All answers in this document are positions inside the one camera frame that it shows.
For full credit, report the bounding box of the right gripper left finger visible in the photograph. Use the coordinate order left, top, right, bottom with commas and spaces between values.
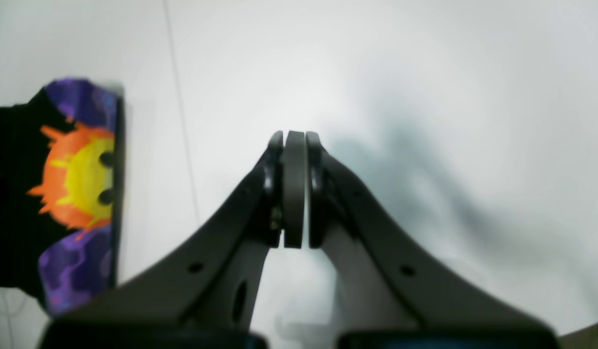
40, 132, 296, 349

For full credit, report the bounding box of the black T-shirt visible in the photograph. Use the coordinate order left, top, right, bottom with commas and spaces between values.
0, 78, 123, 317

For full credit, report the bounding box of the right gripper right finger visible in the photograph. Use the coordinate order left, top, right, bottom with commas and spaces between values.
302, 132, 559, 349

